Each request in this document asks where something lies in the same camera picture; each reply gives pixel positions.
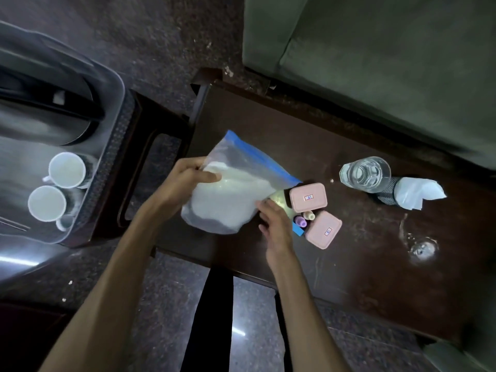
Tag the person's left hand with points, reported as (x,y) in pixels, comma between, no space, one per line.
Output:
(176,189)

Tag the person's right hand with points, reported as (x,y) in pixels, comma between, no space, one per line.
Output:
(279,240)

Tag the person's right thumb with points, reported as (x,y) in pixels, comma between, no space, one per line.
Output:
(265,230)

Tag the person's left thumb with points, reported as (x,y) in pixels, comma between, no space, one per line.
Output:
(207,177)

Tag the clear zip bag white powder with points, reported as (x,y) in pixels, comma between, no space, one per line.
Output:
(232,189)

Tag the person's right forearm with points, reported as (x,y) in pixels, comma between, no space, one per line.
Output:
(306,317)

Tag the person's left forearm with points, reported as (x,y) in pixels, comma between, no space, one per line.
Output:
(116,282)

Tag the pale yellow-green bottle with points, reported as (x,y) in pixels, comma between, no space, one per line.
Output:
(281,201)

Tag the small blue packet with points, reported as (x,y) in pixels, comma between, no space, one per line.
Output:
(298,230)

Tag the small purple-capped bottle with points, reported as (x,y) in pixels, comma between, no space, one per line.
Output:
(301,221)

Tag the small cream-capped bottle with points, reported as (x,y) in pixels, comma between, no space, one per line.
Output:
(309,215)

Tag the pink lidded plastic container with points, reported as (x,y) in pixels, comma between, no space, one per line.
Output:
(323,230)
(308,197)

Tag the person's left leg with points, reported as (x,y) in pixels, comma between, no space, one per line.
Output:
(209,325)

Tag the clear glass of water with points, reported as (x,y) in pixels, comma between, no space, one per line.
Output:
(365,175)

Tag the black mesh napkin holder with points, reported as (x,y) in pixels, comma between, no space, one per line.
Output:
(387,191)

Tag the white ceramic cup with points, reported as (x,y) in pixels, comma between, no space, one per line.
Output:
(47,203)
(66,170)

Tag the clear plastic tray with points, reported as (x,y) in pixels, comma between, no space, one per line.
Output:
(23,151)

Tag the green fabric sofa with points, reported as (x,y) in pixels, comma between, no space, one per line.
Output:
(379,61)

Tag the green upholstered chair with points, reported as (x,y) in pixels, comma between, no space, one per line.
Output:
(465,356)

